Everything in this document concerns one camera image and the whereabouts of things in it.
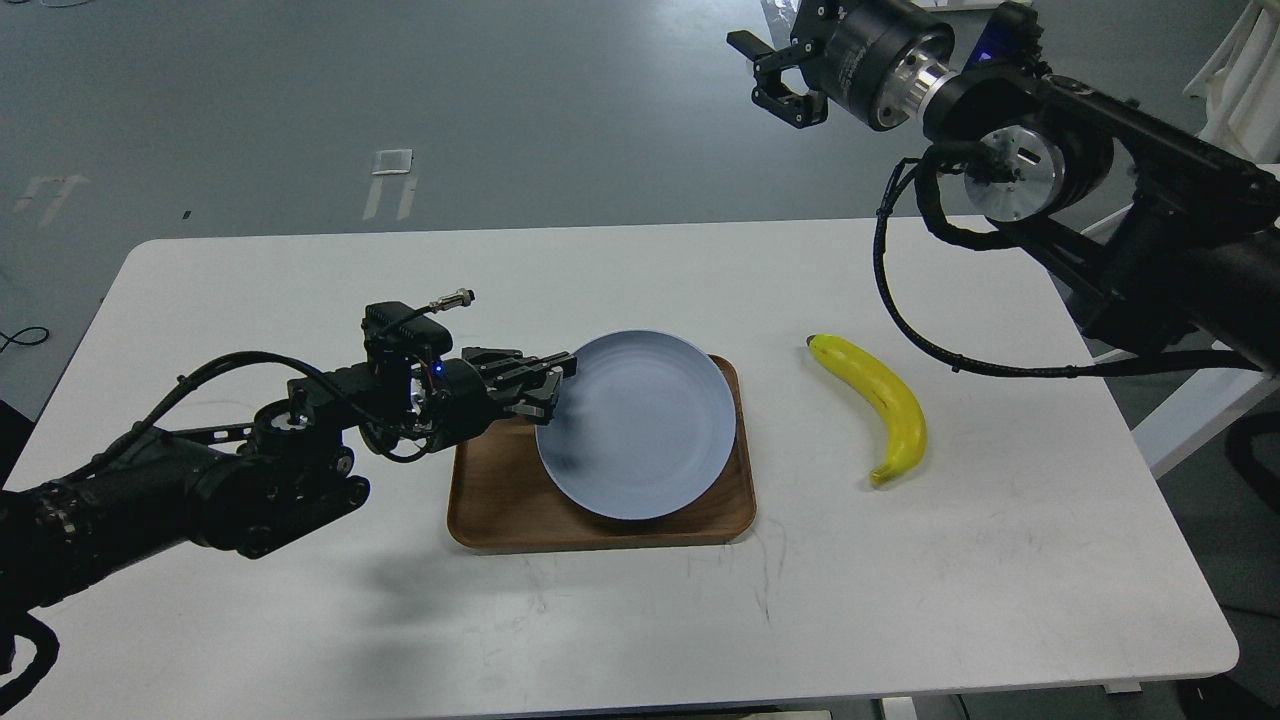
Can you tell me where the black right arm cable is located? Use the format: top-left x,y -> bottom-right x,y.
872,150 -> 1266,379

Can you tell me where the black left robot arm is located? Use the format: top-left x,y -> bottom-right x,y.
1,290 -> 577,710

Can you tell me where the yellow banana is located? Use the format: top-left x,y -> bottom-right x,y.
805,334 -> 929,488

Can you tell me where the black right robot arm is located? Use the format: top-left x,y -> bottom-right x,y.
726,1 -> 1279,378

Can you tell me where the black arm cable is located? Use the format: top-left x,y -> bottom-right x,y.
872,150 -> 1266,379
60,350 -> 401,480

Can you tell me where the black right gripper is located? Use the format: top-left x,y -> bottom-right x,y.
727,1 -> 955,132

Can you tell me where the brown wooden tray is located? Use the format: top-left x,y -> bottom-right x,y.
445,355 -> 756,553

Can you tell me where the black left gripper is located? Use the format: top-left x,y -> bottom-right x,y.
420,347 -> 577,451

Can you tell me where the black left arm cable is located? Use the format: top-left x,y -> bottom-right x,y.
60,350 -> 401,480

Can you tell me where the light blue plate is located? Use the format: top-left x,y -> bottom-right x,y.
535,331 -> 736,521

